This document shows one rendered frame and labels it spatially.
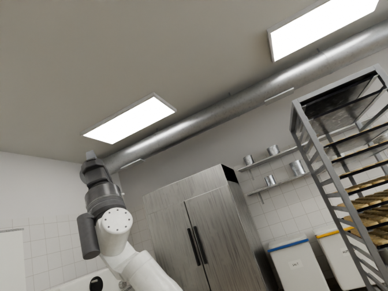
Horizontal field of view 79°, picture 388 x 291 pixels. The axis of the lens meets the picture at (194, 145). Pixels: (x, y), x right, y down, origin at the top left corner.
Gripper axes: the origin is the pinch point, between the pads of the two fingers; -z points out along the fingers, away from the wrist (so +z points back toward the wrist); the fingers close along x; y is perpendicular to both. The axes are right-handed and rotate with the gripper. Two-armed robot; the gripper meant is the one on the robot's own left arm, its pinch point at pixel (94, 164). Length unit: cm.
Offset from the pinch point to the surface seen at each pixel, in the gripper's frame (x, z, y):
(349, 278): -263, 62, -194
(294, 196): -285, -58, -227
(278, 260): -279, 6, -140
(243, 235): -254, -34, -111
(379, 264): -70, 58, -98
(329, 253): -255, 32, -191
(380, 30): -70, -113, -332
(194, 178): -241, -134, -90
